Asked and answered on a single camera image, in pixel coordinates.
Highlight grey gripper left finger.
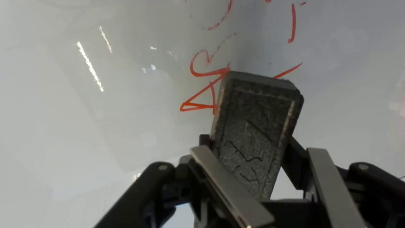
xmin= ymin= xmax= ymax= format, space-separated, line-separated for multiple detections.
xmin=188 ymin=134 xmax=276 ymax=228

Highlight red marker markings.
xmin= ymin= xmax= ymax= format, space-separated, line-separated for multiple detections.
xmin=178 ymin=0 xmax=310 ymax=116

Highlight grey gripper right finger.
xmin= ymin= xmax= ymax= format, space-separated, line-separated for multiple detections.
xmin=281 ymin=135 xmax=367 ymax=228

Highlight grey felt board duster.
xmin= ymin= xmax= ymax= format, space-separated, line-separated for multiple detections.
xmin=209 ymin=70 xmax=305 ymax=203

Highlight white whiteboard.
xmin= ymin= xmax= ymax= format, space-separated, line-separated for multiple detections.
xmin=0 ymin=0 xmax=405 ymax=228

